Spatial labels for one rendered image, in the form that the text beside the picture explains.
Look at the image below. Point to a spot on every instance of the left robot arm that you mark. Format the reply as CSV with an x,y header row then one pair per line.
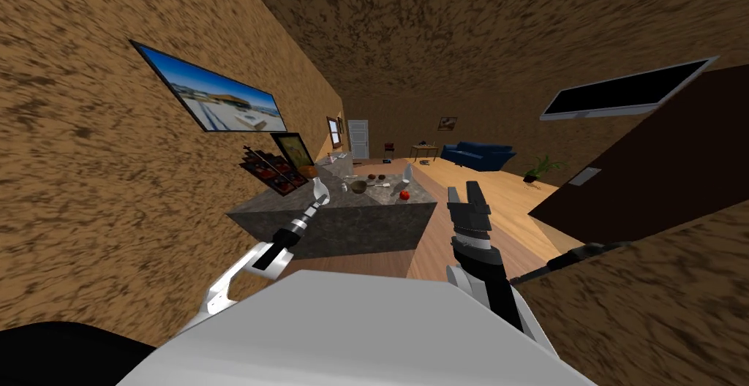
x,y
234,283

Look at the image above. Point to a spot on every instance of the small brown wall picture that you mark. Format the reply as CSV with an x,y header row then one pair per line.
x,y
447,123

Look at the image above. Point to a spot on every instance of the yellow framed painting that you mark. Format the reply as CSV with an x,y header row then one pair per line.
x,y
294,150

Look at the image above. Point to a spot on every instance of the white bottle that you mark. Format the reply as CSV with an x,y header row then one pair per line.
x,y
408,171

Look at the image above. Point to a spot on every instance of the black wall television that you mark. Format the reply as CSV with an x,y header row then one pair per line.
x,y
626,90

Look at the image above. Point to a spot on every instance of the dark brown door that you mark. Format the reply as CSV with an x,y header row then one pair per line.
x,y
661,169

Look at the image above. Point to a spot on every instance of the blue sofa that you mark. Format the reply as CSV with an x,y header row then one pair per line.
x,y
478,156

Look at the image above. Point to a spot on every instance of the green potted plant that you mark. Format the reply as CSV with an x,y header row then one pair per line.
x,y
541,169

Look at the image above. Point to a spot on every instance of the dark brown bowl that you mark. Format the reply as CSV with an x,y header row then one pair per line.
x,y
358,186

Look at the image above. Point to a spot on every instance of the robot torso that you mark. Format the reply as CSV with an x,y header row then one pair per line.
x,y
351,333

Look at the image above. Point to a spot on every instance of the small wooden table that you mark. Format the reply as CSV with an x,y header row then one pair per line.
x,y
425,150

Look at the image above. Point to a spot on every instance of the wall window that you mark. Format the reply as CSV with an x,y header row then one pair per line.
x,y
333,131

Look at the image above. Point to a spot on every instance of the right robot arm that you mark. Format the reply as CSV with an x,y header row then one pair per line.
x,y
488,275

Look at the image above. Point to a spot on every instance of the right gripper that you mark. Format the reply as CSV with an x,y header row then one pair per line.
x,y
471,219

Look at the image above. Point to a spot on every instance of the dark rack with red items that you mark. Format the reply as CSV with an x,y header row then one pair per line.
x,y
272,169

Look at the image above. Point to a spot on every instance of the white panel door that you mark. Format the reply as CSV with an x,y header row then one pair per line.
x,y
358,139

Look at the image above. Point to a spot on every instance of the large landscape wall picture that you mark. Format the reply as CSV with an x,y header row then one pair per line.
x,y
213,95

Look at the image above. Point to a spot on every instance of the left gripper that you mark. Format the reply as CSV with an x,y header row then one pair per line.
x,y
320,192

